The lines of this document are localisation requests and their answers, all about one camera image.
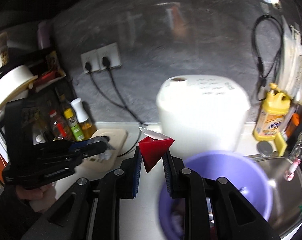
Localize silver foil wrapper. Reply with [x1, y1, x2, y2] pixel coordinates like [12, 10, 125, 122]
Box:
[98, 148, 115, 161]

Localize red paper piece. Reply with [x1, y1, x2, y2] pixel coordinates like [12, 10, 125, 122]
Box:
[139, 127, 174, 173]

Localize black kitchen rack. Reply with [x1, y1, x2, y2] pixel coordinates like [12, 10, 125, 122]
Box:
[0, 29, 77, 156]

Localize purple plastic trash bucket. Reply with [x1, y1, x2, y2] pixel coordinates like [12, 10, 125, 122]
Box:
[159, 151, 280, 239]

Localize person's left hand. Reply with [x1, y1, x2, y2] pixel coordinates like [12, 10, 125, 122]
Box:
[16, 183, 56, 213]

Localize white oil spray bottle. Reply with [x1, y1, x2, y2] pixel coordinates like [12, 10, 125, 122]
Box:
[71, 98, 96, 139]

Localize yellow cap green label bottle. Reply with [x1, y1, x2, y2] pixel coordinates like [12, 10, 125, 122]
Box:
[63, 108, 85, 141]

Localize small white cap jar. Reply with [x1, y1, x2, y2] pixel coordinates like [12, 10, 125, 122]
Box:
[32, 126, 46, 145]

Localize red cap sauce bottle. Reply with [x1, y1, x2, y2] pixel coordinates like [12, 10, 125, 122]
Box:
[49, 110, 72, 140]

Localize white plastic basin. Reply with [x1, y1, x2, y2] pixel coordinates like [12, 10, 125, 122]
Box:
[0, 65, 38, 110]

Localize yellow detergent bottle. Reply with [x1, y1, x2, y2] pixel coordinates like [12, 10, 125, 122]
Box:
[253, 83, 291, 141]

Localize stainless steel sink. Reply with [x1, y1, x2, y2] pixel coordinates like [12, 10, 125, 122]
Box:
[248, 155, 302, 239]

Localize hanging plastic bags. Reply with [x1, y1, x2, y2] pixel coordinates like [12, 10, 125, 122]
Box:
[277, 21, 302, 106]

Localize left black power cable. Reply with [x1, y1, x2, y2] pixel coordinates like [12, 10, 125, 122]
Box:
[84, 63, 147, 127]

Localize black power cable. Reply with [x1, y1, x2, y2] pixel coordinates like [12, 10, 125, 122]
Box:
[102, 58, 148, 158]
[84, 63, 147, 127]

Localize right black power cable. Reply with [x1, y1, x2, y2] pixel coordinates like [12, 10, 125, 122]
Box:
[102, 58, 148, 158]

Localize left wall socket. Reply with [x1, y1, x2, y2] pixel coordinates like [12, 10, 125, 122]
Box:
[80, 49, 101, 74]

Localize wall socket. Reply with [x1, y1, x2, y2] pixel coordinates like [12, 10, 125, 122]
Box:
[80, 49, 101, 74]
[97, 42, 122, 71]

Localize right wall socket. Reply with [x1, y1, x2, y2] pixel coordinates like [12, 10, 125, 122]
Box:
[97, 42, 122, 71]

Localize hanging black cable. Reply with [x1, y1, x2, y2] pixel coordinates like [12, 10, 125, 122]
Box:
[251, 14, 285, 102]

